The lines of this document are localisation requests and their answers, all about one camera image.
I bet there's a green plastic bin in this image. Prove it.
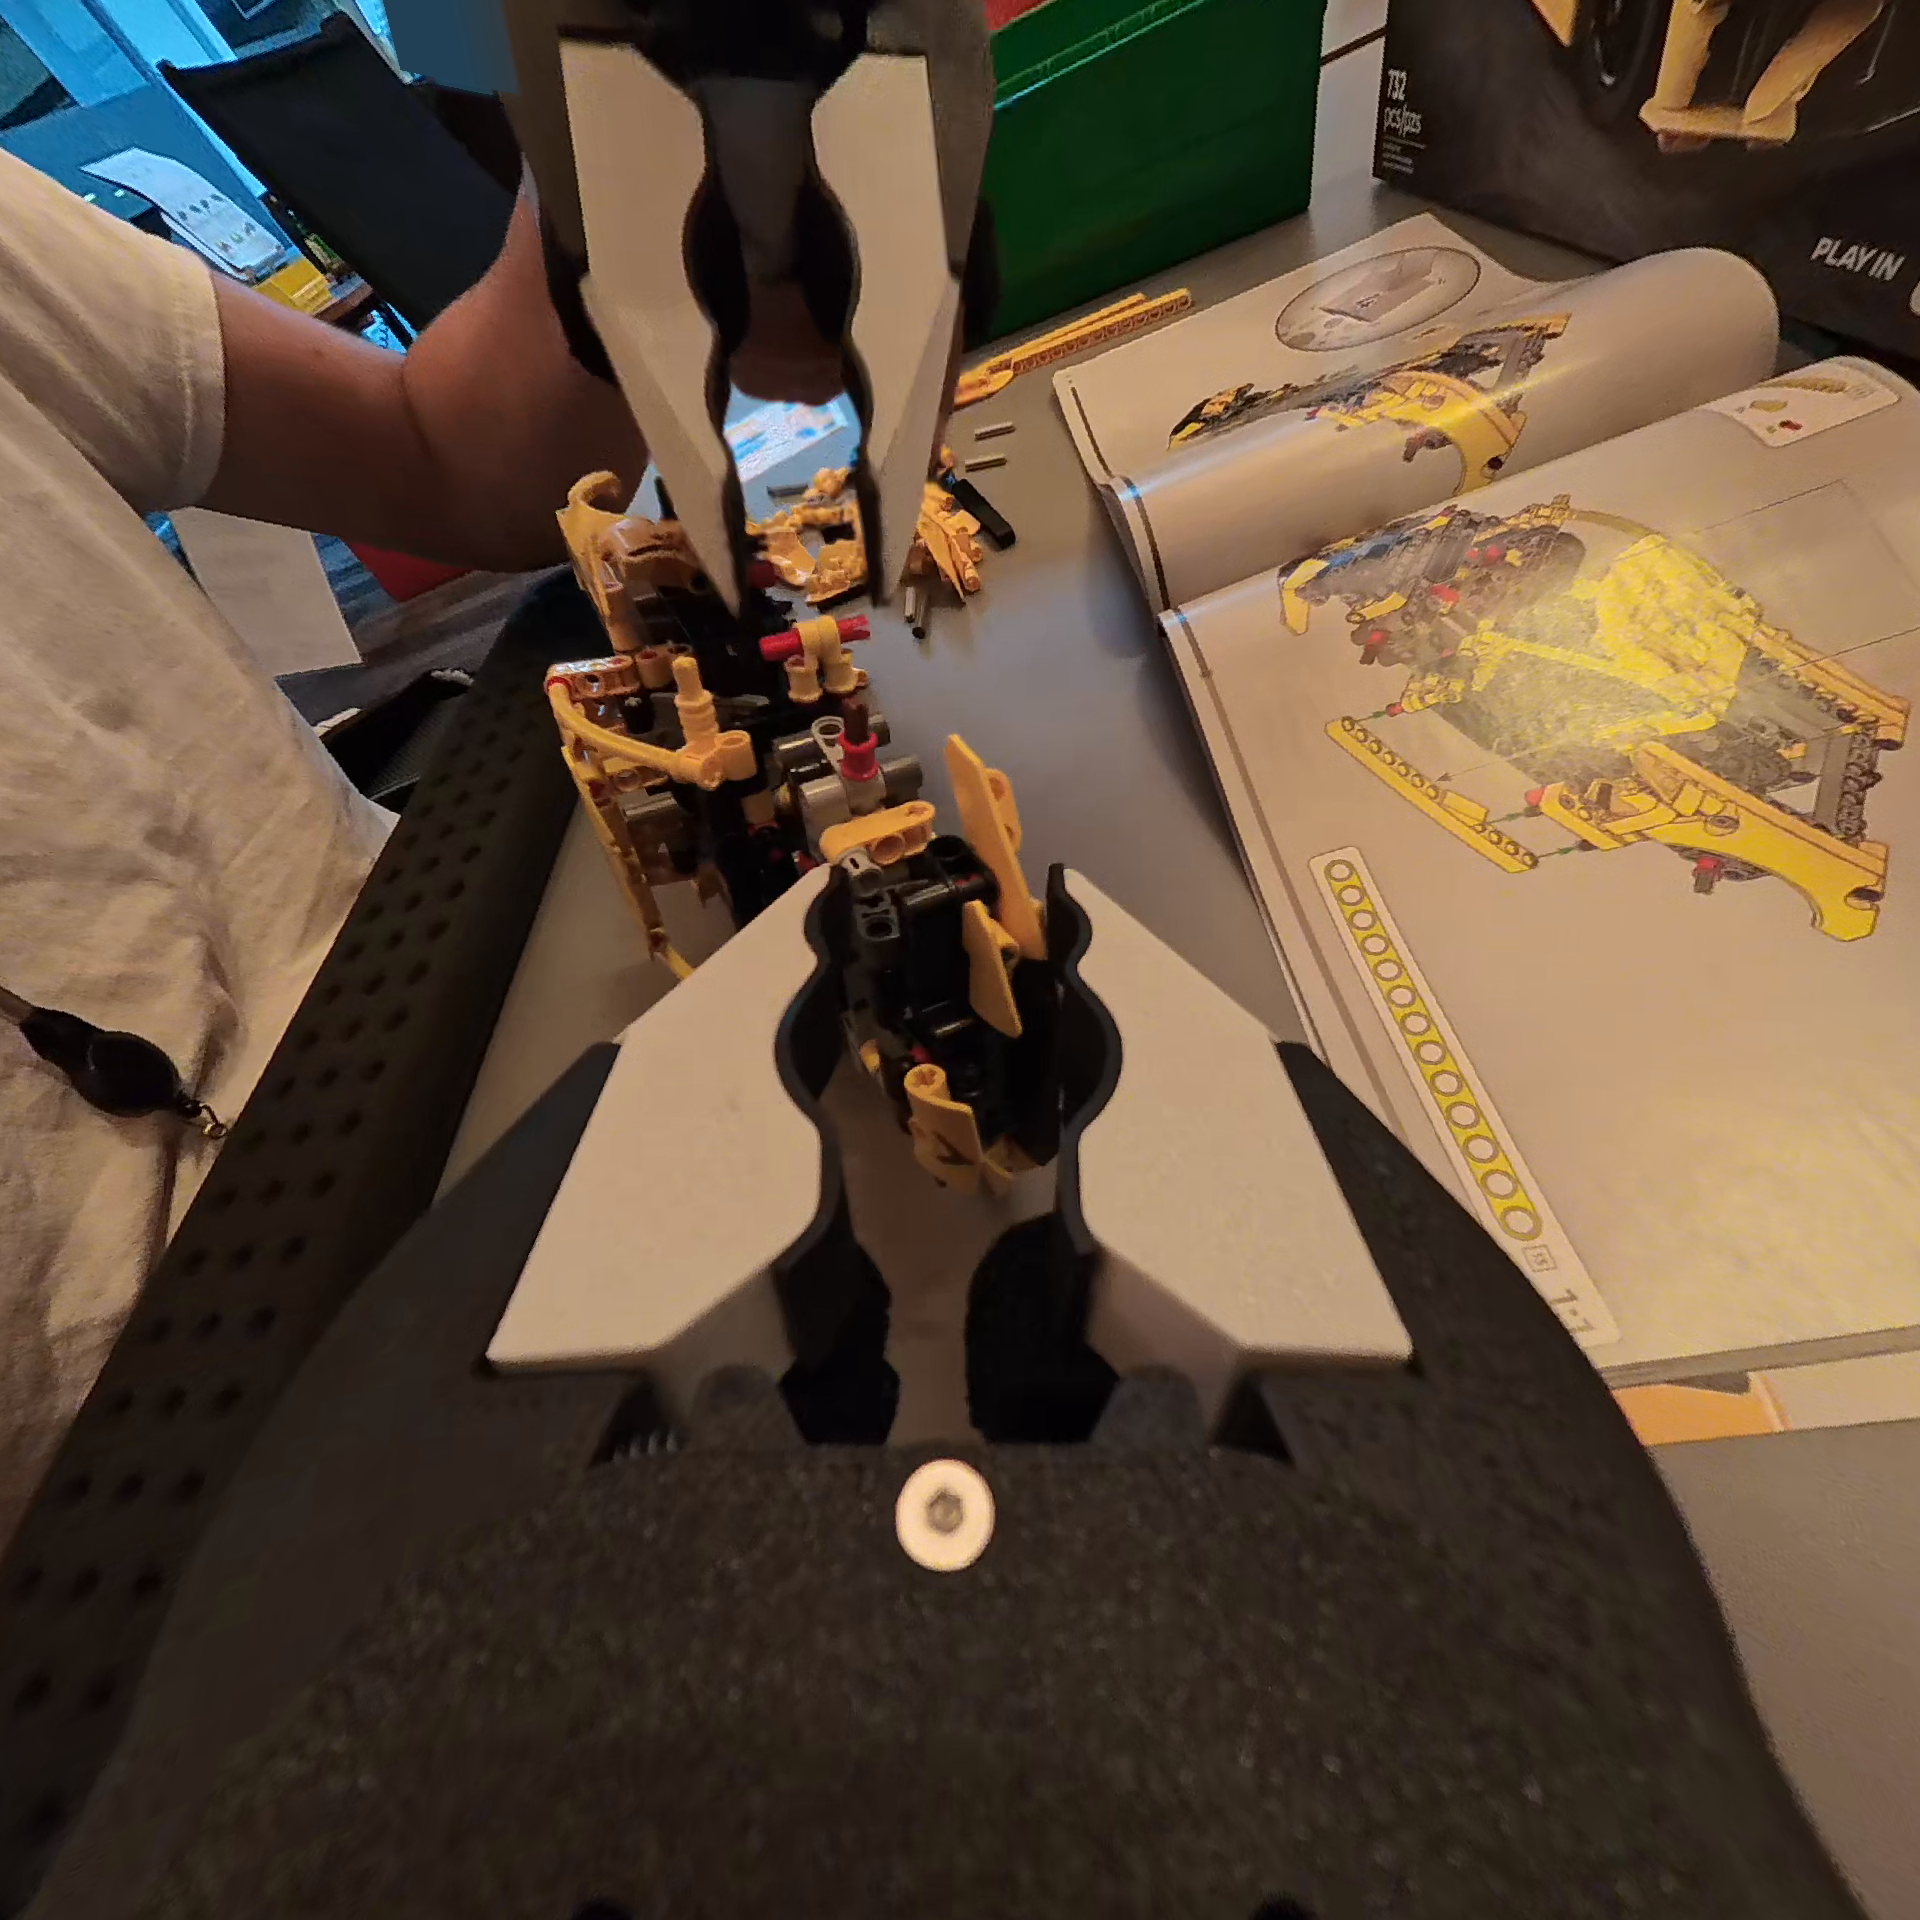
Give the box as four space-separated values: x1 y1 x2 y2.
982 0 1333 345

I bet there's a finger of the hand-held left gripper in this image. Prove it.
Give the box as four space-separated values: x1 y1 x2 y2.
813 41 995 599
555 41 752 616

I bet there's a person's left forearm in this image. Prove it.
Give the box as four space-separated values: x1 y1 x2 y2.
201 171 663 576

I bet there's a dark toy car set box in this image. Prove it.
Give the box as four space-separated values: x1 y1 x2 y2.
1371 0 1920 361

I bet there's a person's left hand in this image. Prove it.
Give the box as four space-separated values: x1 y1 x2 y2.
727 262 859 404

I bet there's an instruction booklet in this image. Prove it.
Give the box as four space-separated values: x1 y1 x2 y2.
1048 211 1920 1449

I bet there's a person in beige shirt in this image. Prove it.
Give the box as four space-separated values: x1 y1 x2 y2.
0 142 400 1547

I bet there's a small yellow printed card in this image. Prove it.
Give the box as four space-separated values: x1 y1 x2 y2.
724 401 845 484

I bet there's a yellow black brick car model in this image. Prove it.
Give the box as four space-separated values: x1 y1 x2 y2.
544 469 1051 1193

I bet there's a grey desk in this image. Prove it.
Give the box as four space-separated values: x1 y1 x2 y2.
435 30 1920 1920

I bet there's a black dimpled chair armrest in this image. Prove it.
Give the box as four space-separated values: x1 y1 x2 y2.
0 566 600 1854

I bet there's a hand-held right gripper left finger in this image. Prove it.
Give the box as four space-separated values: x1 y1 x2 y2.
485 878 845 1377

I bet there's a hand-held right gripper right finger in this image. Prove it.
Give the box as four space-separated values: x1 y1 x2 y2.
1044 862 1417 1413

